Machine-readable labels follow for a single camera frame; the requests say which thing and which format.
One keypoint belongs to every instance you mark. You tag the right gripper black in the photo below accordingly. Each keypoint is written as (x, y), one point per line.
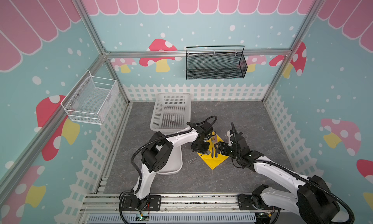
(228, 148)

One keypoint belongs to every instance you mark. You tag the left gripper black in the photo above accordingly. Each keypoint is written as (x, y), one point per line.
(203, 150)

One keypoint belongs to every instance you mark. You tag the silver fork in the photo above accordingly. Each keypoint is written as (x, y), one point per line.
(214, 141)

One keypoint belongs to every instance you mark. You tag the yellow paper napkin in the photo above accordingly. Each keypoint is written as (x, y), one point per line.
(213, 162)

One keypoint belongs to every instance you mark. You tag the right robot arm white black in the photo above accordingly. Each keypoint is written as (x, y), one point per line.
(308, 197)

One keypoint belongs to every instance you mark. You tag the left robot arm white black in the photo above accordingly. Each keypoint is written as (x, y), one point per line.
(152, 157)

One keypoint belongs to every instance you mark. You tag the white plastic tray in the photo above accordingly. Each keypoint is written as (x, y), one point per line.
(174, 163)

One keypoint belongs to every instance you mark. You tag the white perforated plastic basket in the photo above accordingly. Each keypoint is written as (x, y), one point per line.
(171, 112)

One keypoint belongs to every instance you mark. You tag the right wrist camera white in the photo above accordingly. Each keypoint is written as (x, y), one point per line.
(232, 137)

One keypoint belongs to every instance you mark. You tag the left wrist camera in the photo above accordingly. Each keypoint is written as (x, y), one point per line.
(205, 128)

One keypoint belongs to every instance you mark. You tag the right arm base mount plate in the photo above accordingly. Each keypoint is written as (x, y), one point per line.
(253, 202)

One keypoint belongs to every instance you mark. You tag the black mesh wall basket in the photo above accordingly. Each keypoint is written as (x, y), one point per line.
(215, 62)

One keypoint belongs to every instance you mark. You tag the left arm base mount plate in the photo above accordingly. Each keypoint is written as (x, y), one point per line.
(130, 202)

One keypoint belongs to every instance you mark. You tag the white wire wall basket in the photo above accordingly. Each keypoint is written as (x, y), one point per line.
(91, 99)

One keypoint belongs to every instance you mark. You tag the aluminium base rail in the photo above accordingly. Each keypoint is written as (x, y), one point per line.
(171, 208)

